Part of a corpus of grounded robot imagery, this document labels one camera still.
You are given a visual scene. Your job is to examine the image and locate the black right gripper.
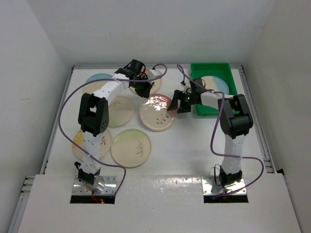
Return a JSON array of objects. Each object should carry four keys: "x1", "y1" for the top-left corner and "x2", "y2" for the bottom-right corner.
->
[{"x1": 168, "y1": 90, "x2": 195, "y2": 114}]

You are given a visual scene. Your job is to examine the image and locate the cream plate pink section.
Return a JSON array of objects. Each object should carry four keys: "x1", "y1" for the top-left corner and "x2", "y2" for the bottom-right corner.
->
[
  {"x1": 129, "y1": 69, "x2": 161, "y2": 98},
  {"x1": 139, "y1": 94, "x2": 177, "y2": 132}
]

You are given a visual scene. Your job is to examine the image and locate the cream plate green section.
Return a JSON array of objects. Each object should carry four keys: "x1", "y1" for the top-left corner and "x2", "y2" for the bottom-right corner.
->
[
  {"x1": 111, "y1": 129, "x2": 152, "y2": 168},
  {"x1": 109, "y1": 96, "x2": 135, "y2": 127}
]

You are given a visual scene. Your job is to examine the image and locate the cream plate blue section front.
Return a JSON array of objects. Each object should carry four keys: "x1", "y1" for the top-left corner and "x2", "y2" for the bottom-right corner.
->
[{"x1": 201, "y1": 76, "x2": 229, "y2": 95}]

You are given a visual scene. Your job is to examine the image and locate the cream plate blue section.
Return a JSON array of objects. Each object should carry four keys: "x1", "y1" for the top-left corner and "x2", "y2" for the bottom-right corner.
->
[
  {"x1": 201, "y1": 76, "x2": 229, "y2": 95},
  {"x1": 86, "y1": 73, "x2": 112, "y2": 83}
]

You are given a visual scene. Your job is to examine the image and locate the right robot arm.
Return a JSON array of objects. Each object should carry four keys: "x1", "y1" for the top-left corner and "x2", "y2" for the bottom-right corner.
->
[{"x1": 167, "y1": 79, "x2": 253, "y2": 187}]

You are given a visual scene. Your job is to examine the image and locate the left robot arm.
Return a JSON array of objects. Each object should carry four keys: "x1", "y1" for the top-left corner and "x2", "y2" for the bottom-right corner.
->
[{"x1": 75, "y1": 60, "x2": 162, "y2": 186}]

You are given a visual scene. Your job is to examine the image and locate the green plastic bin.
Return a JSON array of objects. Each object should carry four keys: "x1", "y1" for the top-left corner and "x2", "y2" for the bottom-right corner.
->
[{"x1": 190, "y1": 62, "x2": 238, "y2": 117}]

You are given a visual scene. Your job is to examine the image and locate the cream plate pink section back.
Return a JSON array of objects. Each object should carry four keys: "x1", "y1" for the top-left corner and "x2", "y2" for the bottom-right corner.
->
[{"x1": 129, "y1": 69, "x2": 161, "y2": 98}]

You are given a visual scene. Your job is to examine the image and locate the cream plate blue section back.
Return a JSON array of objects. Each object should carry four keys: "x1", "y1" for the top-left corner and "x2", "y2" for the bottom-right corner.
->
[{"x1": 86, "y1": 73, "x2": 112, "y2": 83}]

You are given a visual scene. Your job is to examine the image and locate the cream plate green section front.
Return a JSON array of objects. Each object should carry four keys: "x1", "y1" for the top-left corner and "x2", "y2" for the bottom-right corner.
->
[{"x1": 111, "y1": 129, "x2": 152, "y2": 168}]

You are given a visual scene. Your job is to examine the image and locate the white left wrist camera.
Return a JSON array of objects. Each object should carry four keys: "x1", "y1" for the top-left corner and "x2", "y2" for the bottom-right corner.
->
[{"x1": 147, "y1": 69, "x2": 162, "y2": 80}]

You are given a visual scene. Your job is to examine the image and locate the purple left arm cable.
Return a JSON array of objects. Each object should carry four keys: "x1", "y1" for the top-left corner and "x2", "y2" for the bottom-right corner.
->
[{"x1": 58, "y1": 64, "x2": 168, "y2": 196}]

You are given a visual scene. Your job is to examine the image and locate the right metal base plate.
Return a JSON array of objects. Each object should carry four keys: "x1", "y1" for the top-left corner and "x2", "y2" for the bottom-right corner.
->
[{"x1": 202, "y1": 175, "x2": 247, "y2": 196}]

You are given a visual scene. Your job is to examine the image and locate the metal base plate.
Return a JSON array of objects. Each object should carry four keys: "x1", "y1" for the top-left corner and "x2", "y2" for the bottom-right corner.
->
[
  {"x1": 72, "y1": 175, "x2": 116, "y2": 196},
  {"x1": 202, "y1": 175, "x2": 247, "y2": 196}
]

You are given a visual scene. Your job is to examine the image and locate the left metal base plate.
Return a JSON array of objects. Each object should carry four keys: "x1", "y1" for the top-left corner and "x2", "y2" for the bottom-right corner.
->
[{"x1": 72, "y1": 175, "x2": 116, "y2": 196}]

